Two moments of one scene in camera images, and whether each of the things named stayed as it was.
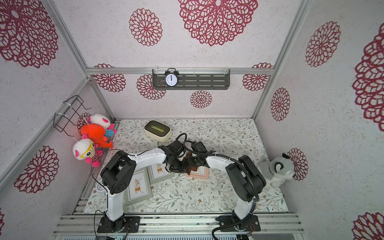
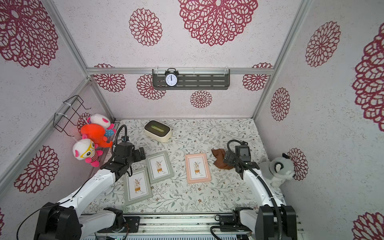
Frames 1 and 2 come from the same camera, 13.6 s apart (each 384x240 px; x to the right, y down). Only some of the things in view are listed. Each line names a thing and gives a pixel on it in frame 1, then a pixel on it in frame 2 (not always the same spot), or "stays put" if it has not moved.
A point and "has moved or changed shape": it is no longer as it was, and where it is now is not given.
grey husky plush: (276, 170) stays put
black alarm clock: (171, 78) stays put
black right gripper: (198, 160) → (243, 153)
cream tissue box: (157, 131) stays put
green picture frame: (158, 172) stays put
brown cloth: (189, 169) has moved or changed shape
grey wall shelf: (194, 79) stays put
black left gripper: (181, 170) → (138, 157)
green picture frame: (140, 188) stays put
